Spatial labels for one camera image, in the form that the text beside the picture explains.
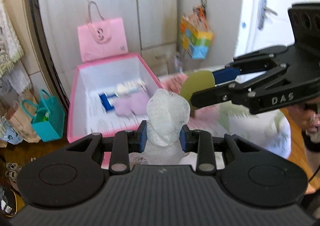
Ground grey wooden wardrobe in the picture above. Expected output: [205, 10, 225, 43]
[38, 0, 177, 95]

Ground colourful paper gift bag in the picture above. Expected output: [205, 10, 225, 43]
[180, 16, 214, 60]

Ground pink cardboard box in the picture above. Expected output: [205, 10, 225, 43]
[67, 52, 164, 169]

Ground teal plastic basket bag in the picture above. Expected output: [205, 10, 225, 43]
[21, 89, 65, 142]

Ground silver door handle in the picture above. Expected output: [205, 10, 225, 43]
[258, 0, 278, 30]

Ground cream knitted cardigan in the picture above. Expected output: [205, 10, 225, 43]
[1, 0, 24, 77]

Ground printed paper sheet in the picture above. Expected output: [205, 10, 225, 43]
[86, 82, 150, 135]

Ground green powder puff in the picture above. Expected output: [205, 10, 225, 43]
[180, 70, 215, 111]

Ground brown paper bag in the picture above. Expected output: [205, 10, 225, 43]
[5, 90, 41, 143]

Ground pink paper shopping bag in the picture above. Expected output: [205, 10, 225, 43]
[78, 0, 129, 63]

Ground pink fuzzy scrunchie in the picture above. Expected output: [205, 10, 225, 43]
[162, 74, 188, 94]

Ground white mesh bath pouf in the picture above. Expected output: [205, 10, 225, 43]
[129, 89, 190, 166]

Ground white door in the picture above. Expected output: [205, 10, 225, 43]
[237, 0, 320, 56]

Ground white tissue pack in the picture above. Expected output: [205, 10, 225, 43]
[114, 80, 146, 97]

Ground blue wet wipes pack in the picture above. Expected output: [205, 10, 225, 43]
[99, 93, 117, 112]

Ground floral table cloth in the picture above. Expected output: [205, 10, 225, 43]
[157, 65, 293, 169]

